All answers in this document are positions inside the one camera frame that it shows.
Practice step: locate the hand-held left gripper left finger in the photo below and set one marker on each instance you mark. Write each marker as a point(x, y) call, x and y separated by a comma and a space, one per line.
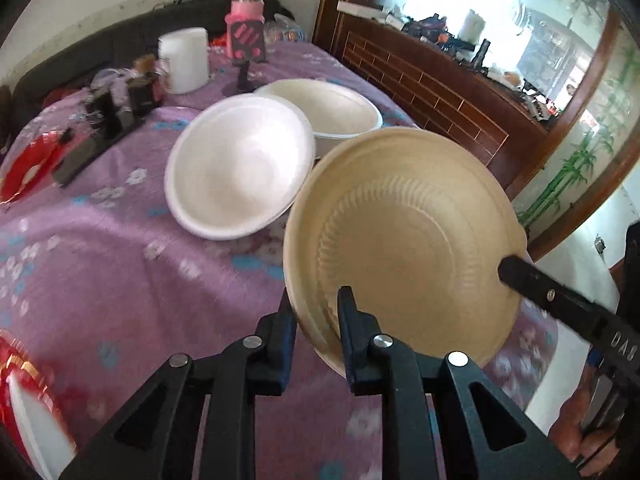
point(279, 345)

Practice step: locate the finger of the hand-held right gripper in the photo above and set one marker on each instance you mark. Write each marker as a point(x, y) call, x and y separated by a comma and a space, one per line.
point(540, 287)

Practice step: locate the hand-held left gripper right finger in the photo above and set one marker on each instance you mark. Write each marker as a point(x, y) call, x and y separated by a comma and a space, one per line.
point(350, 340)

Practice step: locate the beige paper plate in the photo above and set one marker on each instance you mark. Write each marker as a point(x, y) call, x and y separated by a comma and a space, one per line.
point(415, 240)

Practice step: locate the person's right hand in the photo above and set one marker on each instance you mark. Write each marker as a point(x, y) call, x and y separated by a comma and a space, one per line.
point(567, 425)

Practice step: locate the purple floral tablecloth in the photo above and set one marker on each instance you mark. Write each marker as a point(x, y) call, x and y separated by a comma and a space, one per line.
point(125, 260)

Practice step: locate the white foam bowl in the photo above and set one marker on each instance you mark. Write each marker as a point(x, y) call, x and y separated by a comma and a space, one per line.
point(240, 165)

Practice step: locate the wooden cabinet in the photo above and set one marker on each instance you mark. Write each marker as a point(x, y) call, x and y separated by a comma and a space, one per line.
point(425, 90)

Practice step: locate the cream paper bowl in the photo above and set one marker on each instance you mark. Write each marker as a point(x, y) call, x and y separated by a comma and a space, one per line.
point(320, 105)

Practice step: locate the white plate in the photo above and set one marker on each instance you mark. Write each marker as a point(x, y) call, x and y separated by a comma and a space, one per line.
point(40, 435)

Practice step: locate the black smartphone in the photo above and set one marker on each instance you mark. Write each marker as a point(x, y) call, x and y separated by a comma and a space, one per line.
point(85, 157)

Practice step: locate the white paper roll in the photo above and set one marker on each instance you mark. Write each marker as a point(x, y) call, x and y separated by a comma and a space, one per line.
point(472, 25)

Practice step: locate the black electronic device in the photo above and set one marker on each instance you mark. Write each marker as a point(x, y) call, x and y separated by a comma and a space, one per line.
point(110, 110)

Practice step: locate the black box with brown top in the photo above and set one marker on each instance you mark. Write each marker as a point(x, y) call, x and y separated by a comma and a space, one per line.
point(145, 87)

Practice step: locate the white cylindrical container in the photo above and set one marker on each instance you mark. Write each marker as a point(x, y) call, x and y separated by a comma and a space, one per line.
point(184, 60)

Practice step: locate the red glass plate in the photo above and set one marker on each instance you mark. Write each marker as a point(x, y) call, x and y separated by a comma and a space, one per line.
point(25, 170)

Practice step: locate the pink striped bottle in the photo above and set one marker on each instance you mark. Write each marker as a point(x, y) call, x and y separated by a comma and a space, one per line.
point(245, 35)

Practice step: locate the dark grey sofa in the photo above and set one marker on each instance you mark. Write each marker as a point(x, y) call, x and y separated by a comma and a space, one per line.
point(75, 45)

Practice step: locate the bamboo wall sticker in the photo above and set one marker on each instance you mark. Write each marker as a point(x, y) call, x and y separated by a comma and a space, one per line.
point(580, 160)

